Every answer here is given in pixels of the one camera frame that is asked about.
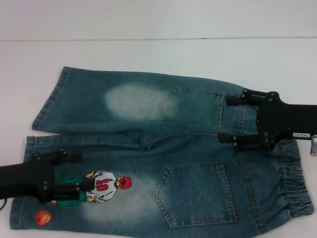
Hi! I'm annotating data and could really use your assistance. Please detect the blue denim shorts with print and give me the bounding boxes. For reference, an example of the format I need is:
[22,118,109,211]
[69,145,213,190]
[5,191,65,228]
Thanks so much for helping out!
[9,65,312,238]

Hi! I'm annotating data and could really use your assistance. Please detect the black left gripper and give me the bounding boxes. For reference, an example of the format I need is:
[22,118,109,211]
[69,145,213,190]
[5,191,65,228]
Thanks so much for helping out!
[0,149,96,205]

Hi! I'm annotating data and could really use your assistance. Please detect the thin black cable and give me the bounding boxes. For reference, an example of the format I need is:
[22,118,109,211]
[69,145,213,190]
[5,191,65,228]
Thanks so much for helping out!
[0,197,11,217]

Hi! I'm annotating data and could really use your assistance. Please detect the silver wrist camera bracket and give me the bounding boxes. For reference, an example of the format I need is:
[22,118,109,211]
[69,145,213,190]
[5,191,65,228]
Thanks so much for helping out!
[310,134,317,157]

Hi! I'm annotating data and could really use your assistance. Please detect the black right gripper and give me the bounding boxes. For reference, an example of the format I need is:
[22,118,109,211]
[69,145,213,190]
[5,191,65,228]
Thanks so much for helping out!
[216,88,317,153]

